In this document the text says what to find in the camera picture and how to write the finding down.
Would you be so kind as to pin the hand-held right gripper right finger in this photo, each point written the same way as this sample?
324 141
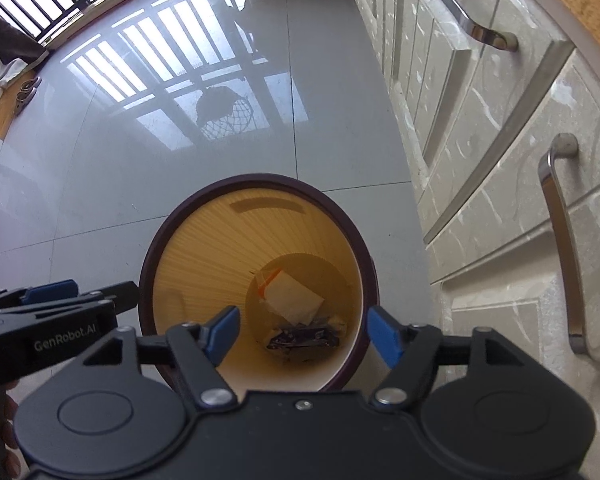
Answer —
382 332

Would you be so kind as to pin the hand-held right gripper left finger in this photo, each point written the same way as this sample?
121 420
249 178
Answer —
225 325

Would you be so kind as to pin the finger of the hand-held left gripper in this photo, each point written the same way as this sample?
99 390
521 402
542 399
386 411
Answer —
50 292
117 296

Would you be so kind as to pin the yellow bin with brown rim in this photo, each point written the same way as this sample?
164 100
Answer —
260 240

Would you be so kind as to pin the white paper wrapper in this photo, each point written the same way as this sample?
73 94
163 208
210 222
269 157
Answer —
292 295

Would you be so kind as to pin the dark foil wrapper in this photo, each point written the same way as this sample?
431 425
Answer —
305 336

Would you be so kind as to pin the brown and white curtain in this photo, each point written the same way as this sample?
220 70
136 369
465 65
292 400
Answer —
7 57

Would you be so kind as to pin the wooden bed edge board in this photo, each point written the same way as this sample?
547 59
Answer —
592 5

